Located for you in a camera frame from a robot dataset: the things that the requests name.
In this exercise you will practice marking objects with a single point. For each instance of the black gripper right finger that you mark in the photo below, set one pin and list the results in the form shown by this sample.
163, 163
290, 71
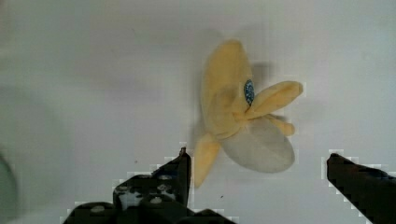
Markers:
372, 191

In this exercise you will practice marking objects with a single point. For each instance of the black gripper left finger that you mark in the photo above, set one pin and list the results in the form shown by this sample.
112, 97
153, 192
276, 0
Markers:
158, 198

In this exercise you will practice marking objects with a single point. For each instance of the yellow plush peeled banana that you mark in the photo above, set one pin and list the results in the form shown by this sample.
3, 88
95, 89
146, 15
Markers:
239, 120

